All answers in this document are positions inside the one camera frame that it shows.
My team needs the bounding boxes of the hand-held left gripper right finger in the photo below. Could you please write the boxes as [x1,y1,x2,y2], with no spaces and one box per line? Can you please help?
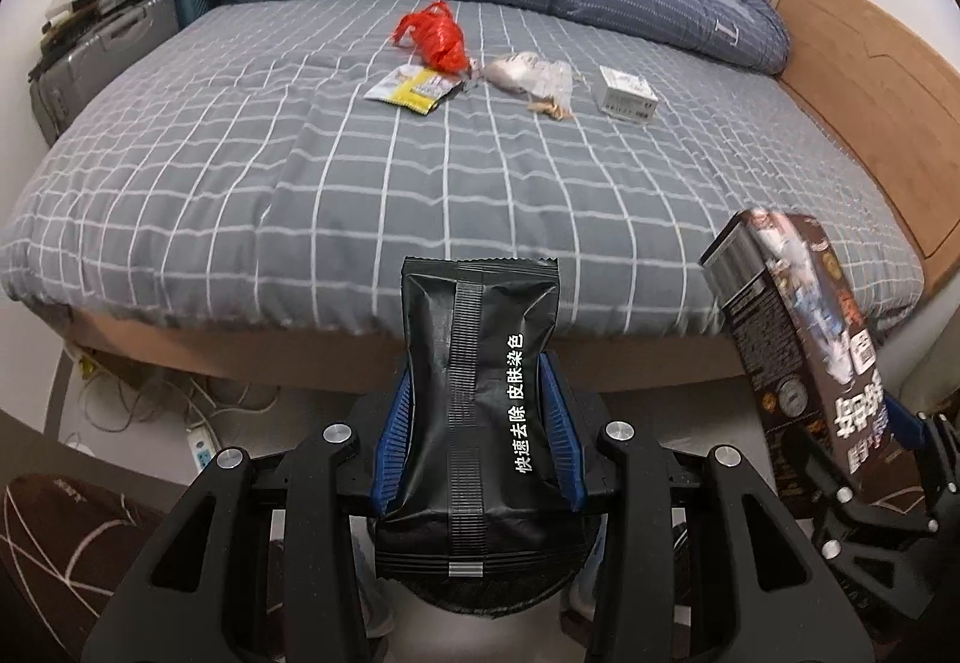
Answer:
[538,354,875,663]

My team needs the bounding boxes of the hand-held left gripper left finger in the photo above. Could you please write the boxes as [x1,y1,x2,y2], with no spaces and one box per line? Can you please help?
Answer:
[97,367,413,663]

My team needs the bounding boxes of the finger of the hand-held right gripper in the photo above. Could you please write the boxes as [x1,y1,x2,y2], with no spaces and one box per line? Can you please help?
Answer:
[883,391,960,521]
[806,479,960,623]

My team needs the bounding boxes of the black foil packet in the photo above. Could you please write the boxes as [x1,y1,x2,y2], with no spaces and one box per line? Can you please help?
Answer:
[373,256,593,585]

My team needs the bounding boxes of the brown cookie box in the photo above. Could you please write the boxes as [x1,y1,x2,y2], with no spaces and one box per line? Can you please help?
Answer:
[699,209,912,506]

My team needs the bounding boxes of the tan nut shells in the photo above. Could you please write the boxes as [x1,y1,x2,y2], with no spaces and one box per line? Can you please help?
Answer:
[527,97,577,124]

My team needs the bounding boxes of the small white box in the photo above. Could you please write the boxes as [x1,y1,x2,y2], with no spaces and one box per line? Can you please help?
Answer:
[598,65,659,125]

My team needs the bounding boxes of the clear plastic wrapper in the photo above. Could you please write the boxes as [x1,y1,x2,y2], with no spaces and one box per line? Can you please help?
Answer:
[536,61,577,109]

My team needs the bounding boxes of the yellow snack packet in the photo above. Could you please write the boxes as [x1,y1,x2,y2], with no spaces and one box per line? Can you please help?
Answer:
[365,65,460,116]

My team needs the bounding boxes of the red plastic bag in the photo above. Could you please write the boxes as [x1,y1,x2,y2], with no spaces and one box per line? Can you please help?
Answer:
[388,1,470,75]

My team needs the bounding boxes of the white power strip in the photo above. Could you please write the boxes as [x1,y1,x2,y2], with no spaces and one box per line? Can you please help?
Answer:
[184,427,222,476]

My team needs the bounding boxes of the bed with grey checked sheet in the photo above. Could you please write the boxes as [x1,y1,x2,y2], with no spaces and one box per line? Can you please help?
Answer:
[0,0,927,383]

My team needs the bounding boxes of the wooden headboard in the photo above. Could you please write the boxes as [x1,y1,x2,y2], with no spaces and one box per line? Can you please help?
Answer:
[772,0,960,266]

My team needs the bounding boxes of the brown patterned mat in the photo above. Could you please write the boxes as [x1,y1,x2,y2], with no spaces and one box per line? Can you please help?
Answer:
[0,474,170,663]

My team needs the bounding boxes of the grey suitcase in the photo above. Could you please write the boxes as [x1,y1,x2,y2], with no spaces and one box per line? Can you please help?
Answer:
[28,0,181,143]

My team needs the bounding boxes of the white cable tangle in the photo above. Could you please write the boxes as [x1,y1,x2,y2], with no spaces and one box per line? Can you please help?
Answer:
[71,348,278,439]

